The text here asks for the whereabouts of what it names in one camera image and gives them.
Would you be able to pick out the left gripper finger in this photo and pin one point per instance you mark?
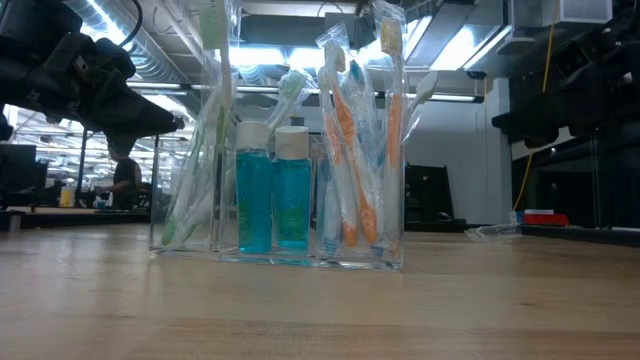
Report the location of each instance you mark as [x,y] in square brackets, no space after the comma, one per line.
[140,120]

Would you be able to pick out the teal mouthwash bottle white cap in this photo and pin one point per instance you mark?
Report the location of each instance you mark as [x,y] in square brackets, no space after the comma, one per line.
[254,200]
[292,200]

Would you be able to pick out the blue toothbrush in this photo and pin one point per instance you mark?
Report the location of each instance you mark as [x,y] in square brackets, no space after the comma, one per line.
[331,215]
[492,232]
[372,145]

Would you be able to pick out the clear acrylic three-compartment organizer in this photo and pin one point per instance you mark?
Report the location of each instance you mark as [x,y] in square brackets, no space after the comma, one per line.
[310,262]

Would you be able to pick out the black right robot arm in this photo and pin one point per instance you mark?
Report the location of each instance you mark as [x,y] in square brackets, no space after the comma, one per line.
[625,30]

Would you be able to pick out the person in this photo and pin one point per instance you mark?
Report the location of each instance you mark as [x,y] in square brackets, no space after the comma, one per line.
[127,175]

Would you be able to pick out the black monitor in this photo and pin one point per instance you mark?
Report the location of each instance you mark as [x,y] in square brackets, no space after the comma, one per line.
[17,170]

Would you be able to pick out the yellow container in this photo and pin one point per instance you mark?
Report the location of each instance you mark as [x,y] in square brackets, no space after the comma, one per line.
[67,197]

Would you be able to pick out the red box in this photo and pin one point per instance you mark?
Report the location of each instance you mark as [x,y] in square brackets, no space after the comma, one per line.
[545,220]

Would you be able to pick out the long ceiling light bar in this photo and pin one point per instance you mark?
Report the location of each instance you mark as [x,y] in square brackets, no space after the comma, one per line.
[450,96]

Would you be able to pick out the small white box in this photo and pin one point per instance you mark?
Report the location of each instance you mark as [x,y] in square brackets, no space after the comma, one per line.
[515,218]

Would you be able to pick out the black cabinet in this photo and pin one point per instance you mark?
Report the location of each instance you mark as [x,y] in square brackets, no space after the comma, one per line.
[435,195]

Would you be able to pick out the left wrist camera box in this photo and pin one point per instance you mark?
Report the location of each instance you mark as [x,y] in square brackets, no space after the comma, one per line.
[115,60]

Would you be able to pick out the spiral metal ventilation duct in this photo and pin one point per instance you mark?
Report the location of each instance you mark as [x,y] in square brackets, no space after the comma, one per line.
[165,55]

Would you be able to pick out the black gantry frame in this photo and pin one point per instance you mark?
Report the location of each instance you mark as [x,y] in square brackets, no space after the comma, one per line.
[81,165]

